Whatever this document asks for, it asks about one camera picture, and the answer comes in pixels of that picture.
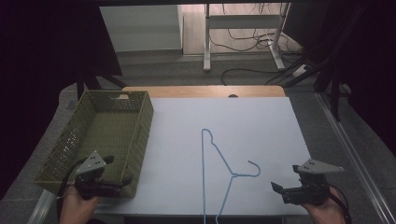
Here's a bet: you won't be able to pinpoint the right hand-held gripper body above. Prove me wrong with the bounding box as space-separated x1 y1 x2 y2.
281 159 346 206

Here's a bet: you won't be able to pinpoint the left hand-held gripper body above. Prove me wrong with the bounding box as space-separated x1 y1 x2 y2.
74 150 124 201

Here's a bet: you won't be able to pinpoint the green woven plastic basket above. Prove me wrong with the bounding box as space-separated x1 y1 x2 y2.
33 90 155 199

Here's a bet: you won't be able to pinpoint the blue wire clothes hanger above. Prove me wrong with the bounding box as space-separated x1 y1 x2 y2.
200 128 262 224

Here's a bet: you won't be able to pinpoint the person's right hand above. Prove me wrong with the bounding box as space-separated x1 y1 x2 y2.
300 187 348 224

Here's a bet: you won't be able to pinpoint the person's left hand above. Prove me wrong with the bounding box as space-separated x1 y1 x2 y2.
58 185 101 224

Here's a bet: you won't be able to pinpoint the white table mat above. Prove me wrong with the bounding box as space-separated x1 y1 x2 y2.
93 96 313 217

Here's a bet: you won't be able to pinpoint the black metal stand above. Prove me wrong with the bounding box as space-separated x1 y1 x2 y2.
284 3 372 123
75 69 128 101

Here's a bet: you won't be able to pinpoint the white power strip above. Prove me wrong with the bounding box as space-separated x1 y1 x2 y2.
291 63 310 78

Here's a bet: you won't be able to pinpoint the white cabinet panel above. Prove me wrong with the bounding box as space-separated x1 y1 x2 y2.
99 4 184 53

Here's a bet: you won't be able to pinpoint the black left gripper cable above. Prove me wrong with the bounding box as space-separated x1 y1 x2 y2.
55 158 87 222

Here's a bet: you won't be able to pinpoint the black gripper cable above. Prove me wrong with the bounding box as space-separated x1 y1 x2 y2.
329 184 352 224
55 158 87 222

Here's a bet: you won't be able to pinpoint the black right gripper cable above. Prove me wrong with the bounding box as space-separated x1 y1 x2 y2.
329 184 352 224

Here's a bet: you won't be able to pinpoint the aluminium rail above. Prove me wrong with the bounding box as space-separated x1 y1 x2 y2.
27 189 58 224
315 91 396 224

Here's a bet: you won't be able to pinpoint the black floor cable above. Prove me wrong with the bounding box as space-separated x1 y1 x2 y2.
219 67 283 87

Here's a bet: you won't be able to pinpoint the tangled black cables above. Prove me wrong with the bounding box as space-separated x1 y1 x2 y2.
208 3 304 54

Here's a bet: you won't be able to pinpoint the white metal desk frame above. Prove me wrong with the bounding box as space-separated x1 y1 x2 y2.
203 3 291 73

